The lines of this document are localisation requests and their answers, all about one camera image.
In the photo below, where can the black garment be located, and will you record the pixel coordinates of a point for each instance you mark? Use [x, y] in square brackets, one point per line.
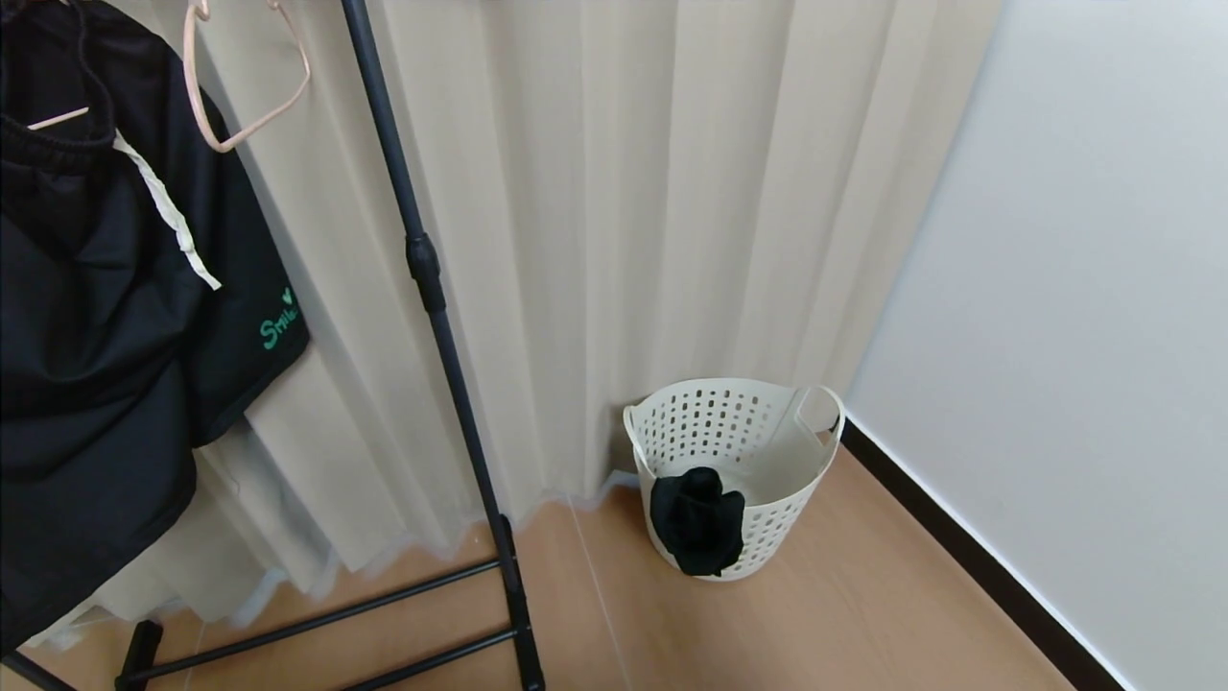
[700, 523]

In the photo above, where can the black shorts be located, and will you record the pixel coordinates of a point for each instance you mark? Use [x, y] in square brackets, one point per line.
[96, 384]

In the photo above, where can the pink clothes hanger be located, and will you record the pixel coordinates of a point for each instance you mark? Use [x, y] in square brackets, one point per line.
[58, 118]
[249, 125]

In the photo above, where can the white laundry basket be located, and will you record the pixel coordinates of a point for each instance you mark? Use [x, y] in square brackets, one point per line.
[777, 461]

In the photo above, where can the black clothes rack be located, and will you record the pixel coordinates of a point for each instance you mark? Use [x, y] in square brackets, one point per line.
[422, 269]

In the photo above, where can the beige curtain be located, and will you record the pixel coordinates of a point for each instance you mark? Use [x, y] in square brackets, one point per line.
[624, 192]

